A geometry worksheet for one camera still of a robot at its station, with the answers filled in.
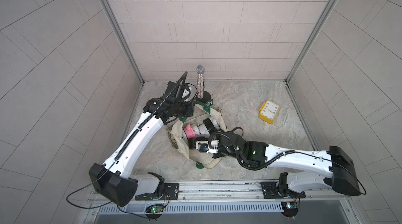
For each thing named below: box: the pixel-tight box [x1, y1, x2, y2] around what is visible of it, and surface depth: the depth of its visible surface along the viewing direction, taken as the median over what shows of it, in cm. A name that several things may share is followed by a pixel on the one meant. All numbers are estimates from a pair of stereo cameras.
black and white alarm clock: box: [197, 116, 221, 138], surface depth 83 cm
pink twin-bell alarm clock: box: [183, 124, 196, 140], surface depth 79 cm
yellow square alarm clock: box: [258, 99, 281, 125], surface depth 99 cm
